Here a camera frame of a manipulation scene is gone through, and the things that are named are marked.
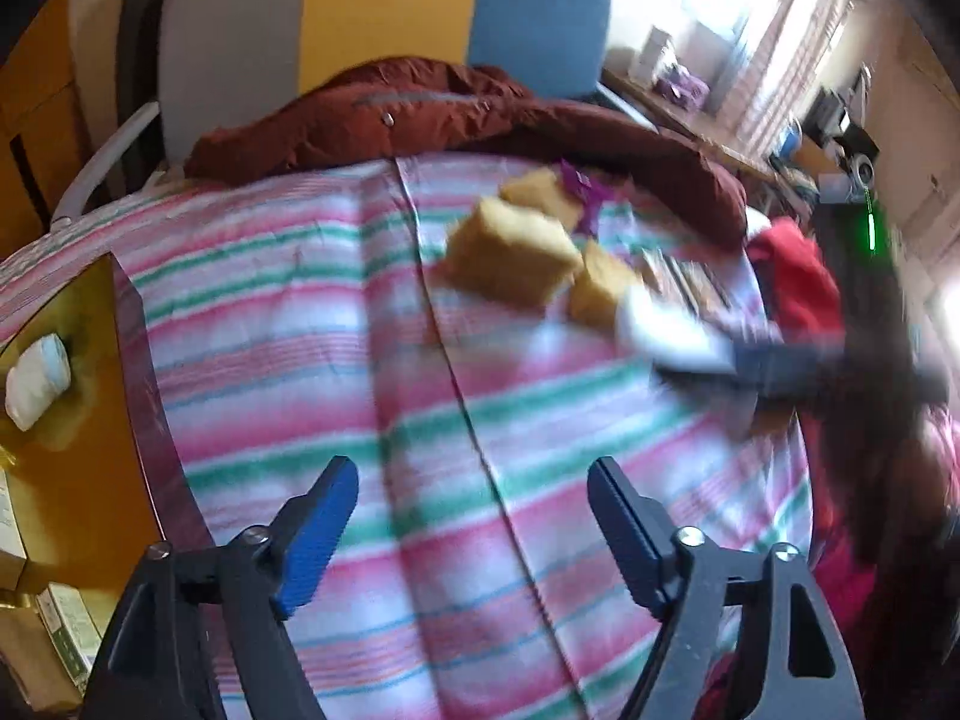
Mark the black chair back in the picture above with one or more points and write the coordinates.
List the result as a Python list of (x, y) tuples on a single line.
[(142, 52)]

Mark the grey yellow blue headboard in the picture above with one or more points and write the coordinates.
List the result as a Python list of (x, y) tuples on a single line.
[(390, 7)]

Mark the pink green striped blanket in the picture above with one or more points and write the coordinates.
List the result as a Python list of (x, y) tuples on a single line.
[(300, 360)]

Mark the magenta cloth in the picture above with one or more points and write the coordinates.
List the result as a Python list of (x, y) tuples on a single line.
[(847, 600)]

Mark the black speaker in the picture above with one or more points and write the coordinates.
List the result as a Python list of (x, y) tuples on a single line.
[(855, 154)]

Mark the yellow wooden wardrobe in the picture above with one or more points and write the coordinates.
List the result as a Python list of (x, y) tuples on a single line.
[(37, 127)]

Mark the yellow sponge block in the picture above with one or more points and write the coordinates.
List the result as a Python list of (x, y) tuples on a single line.
[(534, 191), (514, 255), (600, 289)]

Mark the purple box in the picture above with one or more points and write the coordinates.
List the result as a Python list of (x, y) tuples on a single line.
[(681, 82)]

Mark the purple snack packet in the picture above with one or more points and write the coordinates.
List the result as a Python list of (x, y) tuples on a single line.
[(581, 191)]

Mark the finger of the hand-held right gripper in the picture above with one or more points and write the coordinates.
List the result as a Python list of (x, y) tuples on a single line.
[(712, 381)]

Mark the wooden side desk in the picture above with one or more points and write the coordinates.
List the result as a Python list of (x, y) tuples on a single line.
[(697, 127)]

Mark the red cloth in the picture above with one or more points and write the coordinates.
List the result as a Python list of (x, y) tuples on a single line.
[(795, 285)]

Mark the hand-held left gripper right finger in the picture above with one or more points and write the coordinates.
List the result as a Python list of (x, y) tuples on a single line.
[(622, 532)]

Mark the light curtain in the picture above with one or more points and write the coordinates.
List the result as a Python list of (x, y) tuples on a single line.
[(787, 45)]

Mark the yellow wooden desktop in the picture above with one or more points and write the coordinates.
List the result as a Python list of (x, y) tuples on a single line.
[(82, 465)]

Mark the maroon padded jacket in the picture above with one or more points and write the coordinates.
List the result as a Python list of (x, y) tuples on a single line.
[(450, 112)]

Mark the white cardboard box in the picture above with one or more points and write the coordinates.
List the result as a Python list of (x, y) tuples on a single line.
[(11, 525)]

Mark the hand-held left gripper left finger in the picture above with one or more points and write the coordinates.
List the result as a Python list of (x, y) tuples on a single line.
[(319, 540)]

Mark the green white box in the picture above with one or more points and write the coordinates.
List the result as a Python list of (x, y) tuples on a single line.
[(67, 634)]

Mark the white curved rail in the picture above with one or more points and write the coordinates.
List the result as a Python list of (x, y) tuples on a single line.
[(105, 157)]

